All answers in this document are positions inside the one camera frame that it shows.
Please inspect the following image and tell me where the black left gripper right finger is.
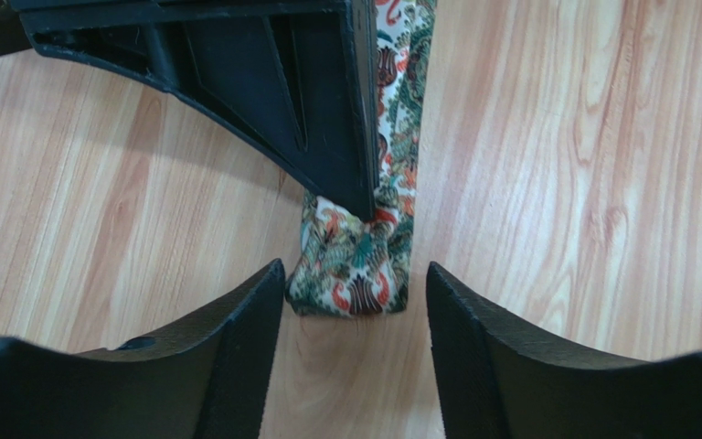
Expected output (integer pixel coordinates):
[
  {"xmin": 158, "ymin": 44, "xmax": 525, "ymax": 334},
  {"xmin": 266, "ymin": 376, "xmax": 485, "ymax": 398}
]
[{"xmin": 426, "ymin": 262, "xmax": 702, "ymax": 438}]

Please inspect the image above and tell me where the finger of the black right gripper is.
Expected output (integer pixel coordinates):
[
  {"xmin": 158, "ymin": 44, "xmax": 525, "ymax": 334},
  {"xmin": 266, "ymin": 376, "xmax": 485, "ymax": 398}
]
[{"xmin": 0, "ymin": 0, "xmax": 378, "ymax": 220}]

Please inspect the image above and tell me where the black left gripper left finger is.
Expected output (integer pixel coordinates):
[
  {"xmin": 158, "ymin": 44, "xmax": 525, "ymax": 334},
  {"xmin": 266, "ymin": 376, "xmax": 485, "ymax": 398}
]
[{"xmin": 0, "ymin": 260, "xmax": 285, "ymax": 438}]

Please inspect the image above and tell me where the patterned paisley necktie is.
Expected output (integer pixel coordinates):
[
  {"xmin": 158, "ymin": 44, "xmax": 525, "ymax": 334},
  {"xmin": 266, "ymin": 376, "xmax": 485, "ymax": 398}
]
[{"xmin": 285, "ymin": 0, "xmax": 437, "ymax": 317}]

